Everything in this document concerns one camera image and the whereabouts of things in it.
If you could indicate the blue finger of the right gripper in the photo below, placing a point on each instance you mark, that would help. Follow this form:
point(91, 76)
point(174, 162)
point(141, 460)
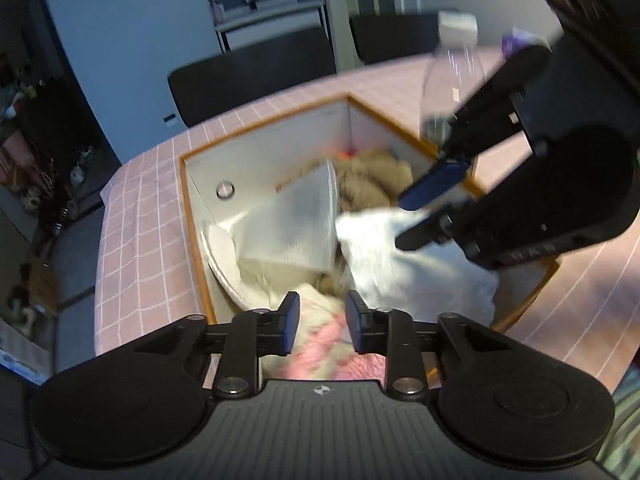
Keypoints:
point(432, 185)
point(449, 223)

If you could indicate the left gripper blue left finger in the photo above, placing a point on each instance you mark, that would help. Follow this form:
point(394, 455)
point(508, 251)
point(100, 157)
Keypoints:
point(250, 336)

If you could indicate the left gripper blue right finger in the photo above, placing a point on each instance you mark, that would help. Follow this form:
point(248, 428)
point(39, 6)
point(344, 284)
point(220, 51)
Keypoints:
point(390, 334)

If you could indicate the white round cloth pad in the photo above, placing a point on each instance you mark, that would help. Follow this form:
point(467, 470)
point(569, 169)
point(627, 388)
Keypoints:
point(254, 284)

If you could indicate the white towel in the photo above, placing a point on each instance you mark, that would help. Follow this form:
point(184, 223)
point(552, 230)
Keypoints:
point(433, 279)

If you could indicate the pink knitted cloth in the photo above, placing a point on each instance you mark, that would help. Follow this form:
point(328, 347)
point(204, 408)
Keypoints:
point(322, 348)

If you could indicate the brown plush fabric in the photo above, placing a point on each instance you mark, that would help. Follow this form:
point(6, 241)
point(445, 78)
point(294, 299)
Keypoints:
point(369, 179)

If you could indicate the translucent pink mesh bag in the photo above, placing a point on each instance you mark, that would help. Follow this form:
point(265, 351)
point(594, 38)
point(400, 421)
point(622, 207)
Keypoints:
point(296, 227)

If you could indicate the clear plastic water bottle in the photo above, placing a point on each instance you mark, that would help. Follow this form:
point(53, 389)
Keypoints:
point(455, 73)

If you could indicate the purple tissue pack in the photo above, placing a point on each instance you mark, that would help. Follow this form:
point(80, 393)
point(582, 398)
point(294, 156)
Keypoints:
point(519, 39)

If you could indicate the black chair right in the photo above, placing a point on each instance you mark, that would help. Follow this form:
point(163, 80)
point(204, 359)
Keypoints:
point(380, 38)

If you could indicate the black chair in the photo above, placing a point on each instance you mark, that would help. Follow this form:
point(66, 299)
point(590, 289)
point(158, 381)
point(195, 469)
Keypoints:
point(380, 38)
point(210, 87)

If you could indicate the orange storage box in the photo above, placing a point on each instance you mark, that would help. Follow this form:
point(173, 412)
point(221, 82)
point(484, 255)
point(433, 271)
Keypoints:
point(224, 180)

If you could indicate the pink checkered tablecloth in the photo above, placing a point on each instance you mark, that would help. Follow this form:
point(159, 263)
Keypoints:
point(588, 315)

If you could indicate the black chair left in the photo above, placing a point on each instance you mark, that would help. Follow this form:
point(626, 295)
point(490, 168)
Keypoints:
point(210, 87)

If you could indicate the white cabinet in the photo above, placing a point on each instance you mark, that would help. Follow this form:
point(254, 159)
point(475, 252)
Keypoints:
point(262, 25)

